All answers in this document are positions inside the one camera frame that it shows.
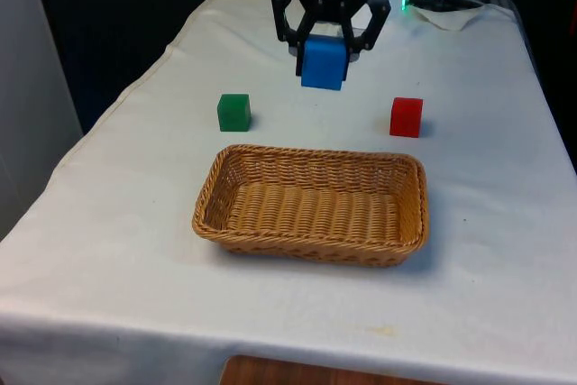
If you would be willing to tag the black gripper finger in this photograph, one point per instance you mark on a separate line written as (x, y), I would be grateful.
(376, 24)
(283, 15)

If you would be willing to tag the blue cube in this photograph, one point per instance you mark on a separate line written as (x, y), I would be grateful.
(322, 62)

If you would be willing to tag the red cube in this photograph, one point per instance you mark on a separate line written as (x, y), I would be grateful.
(405, 117)

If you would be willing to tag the green cube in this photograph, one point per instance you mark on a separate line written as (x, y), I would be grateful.
(233, 113)

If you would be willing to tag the brown wicker basket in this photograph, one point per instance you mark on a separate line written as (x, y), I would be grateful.
(315, 213)

